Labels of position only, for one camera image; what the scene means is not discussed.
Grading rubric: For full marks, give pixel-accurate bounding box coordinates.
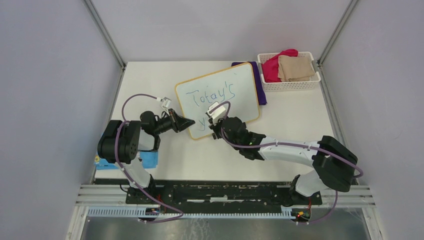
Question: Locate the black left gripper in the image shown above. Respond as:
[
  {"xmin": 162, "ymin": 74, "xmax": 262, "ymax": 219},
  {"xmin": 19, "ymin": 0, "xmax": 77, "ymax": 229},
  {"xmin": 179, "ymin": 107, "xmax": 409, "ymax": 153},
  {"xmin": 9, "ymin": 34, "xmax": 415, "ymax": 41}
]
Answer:
[{"xmin": 153, "ymin": 108, "xmax": 195, "ymax": 135}]

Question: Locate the yellow framed whiteboard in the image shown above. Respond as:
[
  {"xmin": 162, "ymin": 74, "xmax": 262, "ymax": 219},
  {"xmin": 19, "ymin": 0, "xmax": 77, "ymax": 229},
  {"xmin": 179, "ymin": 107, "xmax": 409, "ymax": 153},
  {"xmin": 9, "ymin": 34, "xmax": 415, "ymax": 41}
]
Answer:
[{"xmin": 175, "ymin": 62, "xmax": 261, "ymax": 140}]

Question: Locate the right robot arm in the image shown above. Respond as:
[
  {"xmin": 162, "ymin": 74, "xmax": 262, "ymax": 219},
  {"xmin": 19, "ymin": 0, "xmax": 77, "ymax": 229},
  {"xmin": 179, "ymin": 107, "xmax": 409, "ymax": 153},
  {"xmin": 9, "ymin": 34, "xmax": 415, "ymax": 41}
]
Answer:
[{"xmin": 208, "ymin": 117, "xmax": 358, "ymax": 204}]

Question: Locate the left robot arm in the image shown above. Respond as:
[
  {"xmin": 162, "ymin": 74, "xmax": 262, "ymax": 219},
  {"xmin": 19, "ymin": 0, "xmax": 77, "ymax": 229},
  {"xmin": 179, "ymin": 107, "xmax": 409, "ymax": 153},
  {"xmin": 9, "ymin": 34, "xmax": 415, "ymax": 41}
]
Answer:
[{"xmin": 97, "ymin": 108, "xmax": 196, "ymax": 204}]

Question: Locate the blue cartoon cloth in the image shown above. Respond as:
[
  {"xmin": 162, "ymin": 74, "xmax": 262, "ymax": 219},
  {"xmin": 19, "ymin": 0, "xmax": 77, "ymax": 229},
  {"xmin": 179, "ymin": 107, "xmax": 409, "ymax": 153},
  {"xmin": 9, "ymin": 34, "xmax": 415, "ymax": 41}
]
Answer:
[{"xmin": 94, "ymin": 151, "xmax": 159, "ymax": 170}]

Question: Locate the purple folded towel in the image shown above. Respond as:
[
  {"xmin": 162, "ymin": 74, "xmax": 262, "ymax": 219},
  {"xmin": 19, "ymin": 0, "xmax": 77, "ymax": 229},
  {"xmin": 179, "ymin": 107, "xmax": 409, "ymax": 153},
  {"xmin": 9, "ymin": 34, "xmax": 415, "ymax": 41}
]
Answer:
[{"xmin": 246, "ymin": 61, "xmax": 267, "ymax": 106}]

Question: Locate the red cloth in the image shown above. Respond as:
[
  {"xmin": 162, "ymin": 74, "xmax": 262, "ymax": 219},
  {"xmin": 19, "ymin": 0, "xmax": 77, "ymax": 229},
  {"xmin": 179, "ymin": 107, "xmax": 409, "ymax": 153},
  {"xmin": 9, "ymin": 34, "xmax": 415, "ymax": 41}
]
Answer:
[{"xmin": 262, "ymin": 49, "xmax": 299, "ymax": 83}]

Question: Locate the beige folded cloth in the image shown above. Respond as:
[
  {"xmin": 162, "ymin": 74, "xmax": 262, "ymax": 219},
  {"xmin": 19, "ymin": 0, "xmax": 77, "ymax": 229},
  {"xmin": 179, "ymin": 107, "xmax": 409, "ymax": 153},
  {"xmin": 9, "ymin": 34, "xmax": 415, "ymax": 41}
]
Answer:
[{"xmin": 277, "ymin": 55, "xmax": 315, "ymax": 82}]

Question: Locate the white plastic basket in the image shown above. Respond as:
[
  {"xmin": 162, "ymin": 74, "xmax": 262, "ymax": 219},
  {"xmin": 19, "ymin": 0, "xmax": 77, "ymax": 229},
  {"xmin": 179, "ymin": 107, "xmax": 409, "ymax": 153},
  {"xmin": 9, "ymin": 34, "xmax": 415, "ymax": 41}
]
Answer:
[{"xmin": 257, "ymin": 51, "xmax": 322, "ymax": 92}]

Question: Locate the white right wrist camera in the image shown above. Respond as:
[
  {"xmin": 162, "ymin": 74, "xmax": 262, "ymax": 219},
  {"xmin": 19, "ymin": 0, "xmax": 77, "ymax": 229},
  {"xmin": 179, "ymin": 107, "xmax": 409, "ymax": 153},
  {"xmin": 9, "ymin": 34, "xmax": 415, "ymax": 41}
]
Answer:
[{"xmin": 205, "ymin": 101, "xmax": 228, "ymax": 125}]

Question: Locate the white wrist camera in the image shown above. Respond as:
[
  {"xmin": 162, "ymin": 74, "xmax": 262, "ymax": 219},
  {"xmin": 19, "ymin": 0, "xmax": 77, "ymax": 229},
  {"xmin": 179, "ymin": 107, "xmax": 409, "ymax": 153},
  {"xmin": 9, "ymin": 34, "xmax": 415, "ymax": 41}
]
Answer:
[
  {"xmin": 205, "ymin": 101, "xmax": 228, "ymax": 125},
  {"xmin": 156, "ymin": 97, "xmax": 172, "ymax": 113}
]

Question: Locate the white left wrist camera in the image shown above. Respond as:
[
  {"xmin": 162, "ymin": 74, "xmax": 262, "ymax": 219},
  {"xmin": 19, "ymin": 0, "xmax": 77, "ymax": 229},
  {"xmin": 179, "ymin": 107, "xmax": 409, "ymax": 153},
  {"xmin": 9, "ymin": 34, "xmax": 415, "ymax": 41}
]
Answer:
[{"xmin": 156, "ymin": 97, "xmax": 172, "ymax": 113}]

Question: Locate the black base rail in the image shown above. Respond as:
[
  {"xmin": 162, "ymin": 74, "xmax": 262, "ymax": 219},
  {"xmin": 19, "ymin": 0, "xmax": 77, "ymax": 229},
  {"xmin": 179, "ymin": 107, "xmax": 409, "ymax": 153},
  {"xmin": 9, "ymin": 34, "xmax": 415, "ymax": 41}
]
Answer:
[{"xmin": 94, "ymin": 178, "xmax": 323, "ymax": 216}]

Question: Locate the white slotted cable duct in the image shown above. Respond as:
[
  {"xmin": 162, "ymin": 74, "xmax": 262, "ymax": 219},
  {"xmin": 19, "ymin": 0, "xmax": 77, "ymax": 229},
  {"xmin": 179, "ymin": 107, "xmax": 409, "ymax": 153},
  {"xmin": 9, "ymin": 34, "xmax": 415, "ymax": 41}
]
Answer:
[{"xmin": 87, "ymin": 206, "xmax": 295, "ymax": 220}]

